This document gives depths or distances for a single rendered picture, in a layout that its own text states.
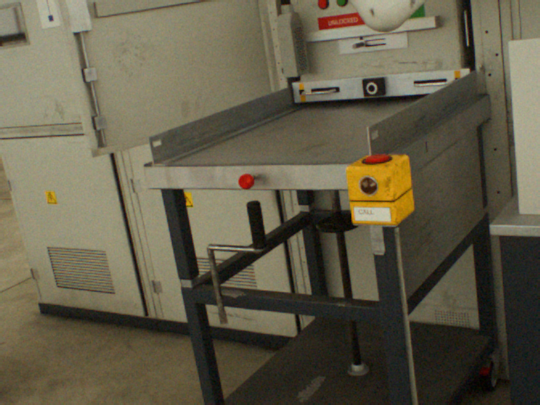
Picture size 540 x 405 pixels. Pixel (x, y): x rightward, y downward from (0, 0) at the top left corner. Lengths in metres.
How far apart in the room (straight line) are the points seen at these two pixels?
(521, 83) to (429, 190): 0.46
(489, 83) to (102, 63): 1.03
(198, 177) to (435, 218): 0.54
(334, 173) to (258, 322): 1.23
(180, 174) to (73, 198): 1.34
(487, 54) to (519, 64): 0.73
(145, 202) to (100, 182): 0.22
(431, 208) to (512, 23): 0.56
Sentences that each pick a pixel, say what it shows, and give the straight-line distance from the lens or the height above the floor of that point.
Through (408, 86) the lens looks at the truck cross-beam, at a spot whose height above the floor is 0.89.
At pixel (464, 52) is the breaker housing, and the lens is 2.07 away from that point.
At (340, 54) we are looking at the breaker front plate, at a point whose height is 0.99.
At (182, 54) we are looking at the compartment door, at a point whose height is 1.06.
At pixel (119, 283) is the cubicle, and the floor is 0.20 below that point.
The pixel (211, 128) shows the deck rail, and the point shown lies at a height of 0.88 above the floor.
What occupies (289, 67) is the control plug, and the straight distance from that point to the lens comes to 2.13.
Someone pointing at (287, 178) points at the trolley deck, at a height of 0.82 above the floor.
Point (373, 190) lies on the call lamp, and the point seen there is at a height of 0.86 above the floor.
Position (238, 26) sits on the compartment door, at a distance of 2.27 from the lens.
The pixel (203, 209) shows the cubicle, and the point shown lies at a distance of 2.58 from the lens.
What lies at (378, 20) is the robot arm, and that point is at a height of 1.10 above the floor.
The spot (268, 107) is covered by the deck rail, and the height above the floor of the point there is 0.88.
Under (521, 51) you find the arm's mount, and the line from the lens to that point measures 1.30.
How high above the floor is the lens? 1.18
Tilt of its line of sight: 16 degrees down
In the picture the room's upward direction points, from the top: 9 degrees counter-clockwise
